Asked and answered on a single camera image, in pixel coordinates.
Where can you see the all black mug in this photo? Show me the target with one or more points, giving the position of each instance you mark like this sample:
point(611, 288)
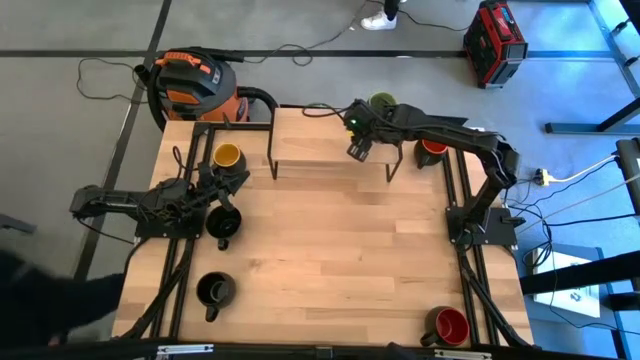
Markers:
point(223, 222)
point(215, 290)

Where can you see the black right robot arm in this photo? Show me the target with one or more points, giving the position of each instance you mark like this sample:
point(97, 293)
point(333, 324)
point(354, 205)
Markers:
point(450, 132)

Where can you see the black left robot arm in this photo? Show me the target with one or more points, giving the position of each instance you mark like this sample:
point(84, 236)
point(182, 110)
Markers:
point(115, 200)

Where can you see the black aluminium table frame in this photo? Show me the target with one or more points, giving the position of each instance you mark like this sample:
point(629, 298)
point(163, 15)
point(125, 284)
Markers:
point(240, 126)

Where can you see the white box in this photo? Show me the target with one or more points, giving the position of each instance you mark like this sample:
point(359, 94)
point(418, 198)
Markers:
point(567, 282)

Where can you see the black flat plate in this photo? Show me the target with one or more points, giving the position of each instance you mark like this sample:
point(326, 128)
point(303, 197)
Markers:
point(452, 120)

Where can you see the black front beam with brackets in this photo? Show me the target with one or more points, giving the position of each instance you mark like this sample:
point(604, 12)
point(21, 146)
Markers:
point(250, 352)

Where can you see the black stand frame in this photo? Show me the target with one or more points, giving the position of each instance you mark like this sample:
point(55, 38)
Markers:
point(575, 128)

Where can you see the black mug green inside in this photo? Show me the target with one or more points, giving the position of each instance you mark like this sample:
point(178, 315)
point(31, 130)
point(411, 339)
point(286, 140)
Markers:
point(382, 98)

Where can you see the yellow power strip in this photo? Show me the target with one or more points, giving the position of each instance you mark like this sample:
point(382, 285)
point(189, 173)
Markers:
point(542, 176)

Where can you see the person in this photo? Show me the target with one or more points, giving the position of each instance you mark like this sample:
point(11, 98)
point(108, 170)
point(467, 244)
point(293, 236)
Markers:
point(45, 300)
point(378, 21)

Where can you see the black mug red inside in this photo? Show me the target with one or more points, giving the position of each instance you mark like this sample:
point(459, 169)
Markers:
point(451, 325)

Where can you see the black desk beam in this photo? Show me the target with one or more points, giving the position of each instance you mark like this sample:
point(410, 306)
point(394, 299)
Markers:
point(585, 272)

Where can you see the black mug yellow inside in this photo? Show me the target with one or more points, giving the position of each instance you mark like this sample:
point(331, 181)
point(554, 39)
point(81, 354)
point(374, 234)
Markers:
point(226, 155)

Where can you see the orange and black shop vacuum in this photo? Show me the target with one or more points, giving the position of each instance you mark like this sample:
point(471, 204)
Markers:
point(197, 85)

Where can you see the black mug orange inside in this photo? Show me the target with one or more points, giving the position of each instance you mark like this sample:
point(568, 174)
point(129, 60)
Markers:
point(434, 146)

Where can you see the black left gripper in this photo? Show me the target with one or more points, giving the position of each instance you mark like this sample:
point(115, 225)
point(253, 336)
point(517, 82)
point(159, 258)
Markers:
point(215, 182)

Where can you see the red and black tool box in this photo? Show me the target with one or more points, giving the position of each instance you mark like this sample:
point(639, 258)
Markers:
point(495, 42)

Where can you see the wooden shelf with metal legs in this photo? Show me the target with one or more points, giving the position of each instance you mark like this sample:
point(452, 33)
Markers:
point(310, 135)

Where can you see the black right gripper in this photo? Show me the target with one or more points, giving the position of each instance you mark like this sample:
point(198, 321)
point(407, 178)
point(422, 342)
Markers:
point(367, 122)

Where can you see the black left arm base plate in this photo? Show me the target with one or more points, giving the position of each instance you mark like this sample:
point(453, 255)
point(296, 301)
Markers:
point(170, 231)

